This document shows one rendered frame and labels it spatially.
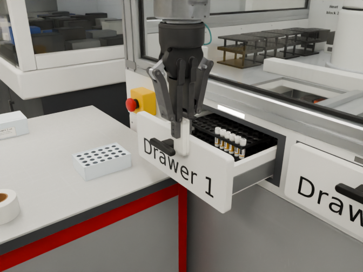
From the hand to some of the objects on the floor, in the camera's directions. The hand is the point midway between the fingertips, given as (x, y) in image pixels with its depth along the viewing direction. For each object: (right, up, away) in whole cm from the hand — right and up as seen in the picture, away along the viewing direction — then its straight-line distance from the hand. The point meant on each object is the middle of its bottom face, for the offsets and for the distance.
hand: (181, 135), depth 62 cm
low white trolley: (-39, -74, +62) cm, 104 cm away
